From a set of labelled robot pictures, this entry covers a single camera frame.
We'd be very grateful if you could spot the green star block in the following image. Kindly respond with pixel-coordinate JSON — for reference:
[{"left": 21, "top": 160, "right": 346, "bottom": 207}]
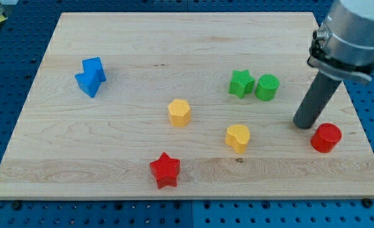
[{"left": 228, "top": 70, "right": 255, "bottom": 99}]

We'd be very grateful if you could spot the light wooden board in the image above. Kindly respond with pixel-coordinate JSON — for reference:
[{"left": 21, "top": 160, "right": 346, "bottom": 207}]
[{"left": 0, "top": 12, "right": 374, "bottom": 201}]

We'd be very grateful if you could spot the blue arrow block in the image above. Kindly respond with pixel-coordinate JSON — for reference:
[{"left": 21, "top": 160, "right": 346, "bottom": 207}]
[{"left": 75, "top": 57, "right": 106, "bottom": 98}]

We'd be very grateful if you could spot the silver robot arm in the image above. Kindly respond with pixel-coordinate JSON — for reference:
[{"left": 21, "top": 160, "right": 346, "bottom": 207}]
[{"left": 293, "top": 0, "right": 374, "bottom": 129}]

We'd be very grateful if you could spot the yellow hexagon block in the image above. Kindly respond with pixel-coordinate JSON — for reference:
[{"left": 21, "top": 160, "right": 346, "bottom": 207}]
[{"left": 168, "top": 99, "right": 191, "bottom": 127}]

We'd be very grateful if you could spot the yellow heart block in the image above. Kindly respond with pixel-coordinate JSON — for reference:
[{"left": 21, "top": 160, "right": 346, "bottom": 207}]
[{"left": 225, "top": 124, "right": 250, "bottom": 154}]

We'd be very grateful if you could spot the red star block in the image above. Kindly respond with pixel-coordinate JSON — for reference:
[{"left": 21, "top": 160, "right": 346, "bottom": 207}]
[{"left": 149, "top": 152, "right": 181, "bottom": 189}]

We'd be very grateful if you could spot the green cylinder block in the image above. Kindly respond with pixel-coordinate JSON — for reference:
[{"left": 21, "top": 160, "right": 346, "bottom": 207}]
[{"left": 255, "top": 74, "right": 280, "bottom": 101}]

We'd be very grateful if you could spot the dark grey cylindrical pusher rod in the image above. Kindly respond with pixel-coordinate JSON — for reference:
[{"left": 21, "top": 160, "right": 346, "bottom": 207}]
[{"left": 293, "top": 71, "right": 342, "bottom": 129}]

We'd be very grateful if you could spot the red cylinder block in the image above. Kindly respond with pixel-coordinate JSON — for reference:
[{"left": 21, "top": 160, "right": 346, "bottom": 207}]
[{"left": 310, "top": 123, "right": 342, "bottom": 153}]

